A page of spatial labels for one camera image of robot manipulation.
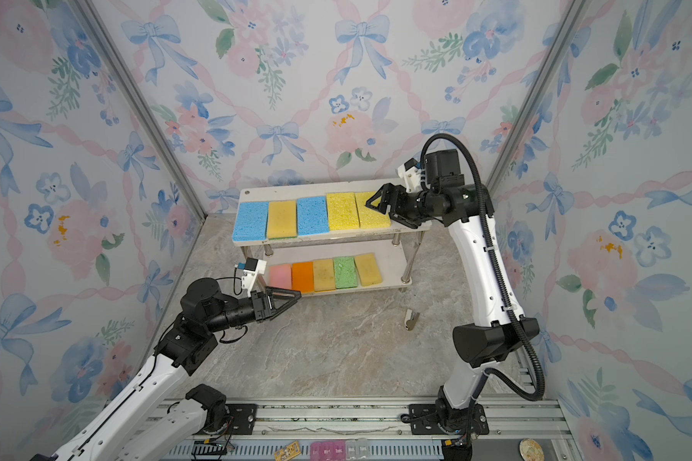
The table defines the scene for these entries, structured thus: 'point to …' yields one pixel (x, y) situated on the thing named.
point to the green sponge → (345, 275)
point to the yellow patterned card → (287, 452)
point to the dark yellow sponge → (368, 270)
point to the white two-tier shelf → (320, 238)
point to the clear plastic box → (357, 448)
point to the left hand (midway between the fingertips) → (298, 299)
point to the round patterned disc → (530, 450)
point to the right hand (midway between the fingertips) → (379, 207)
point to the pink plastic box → (328, 450)
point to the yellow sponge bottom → (324, 275)
